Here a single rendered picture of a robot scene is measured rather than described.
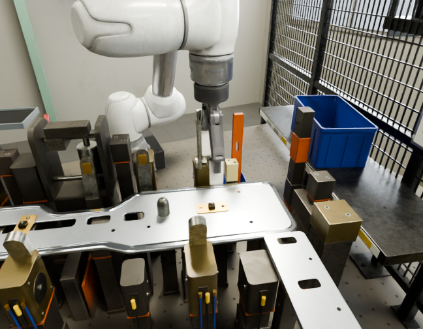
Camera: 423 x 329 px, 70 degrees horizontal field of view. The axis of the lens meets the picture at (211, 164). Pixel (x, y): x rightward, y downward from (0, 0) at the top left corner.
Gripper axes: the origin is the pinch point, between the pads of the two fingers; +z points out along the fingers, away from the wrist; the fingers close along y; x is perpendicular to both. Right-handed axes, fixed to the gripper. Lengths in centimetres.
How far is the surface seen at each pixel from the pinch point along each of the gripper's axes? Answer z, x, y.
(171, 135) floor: 113, -5, -262
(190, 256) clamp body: 9.0, -7.4, 20.0
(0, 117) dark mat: -3, -60, -34
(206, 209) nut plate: 13.2, -1.5, 0.9
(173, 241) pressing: 13.7, -10.5, 10.5
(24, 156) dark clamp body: 5, -52, -22
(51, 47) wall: 18, -120, -289
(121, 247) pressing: 13.8, -22.5, 10.3
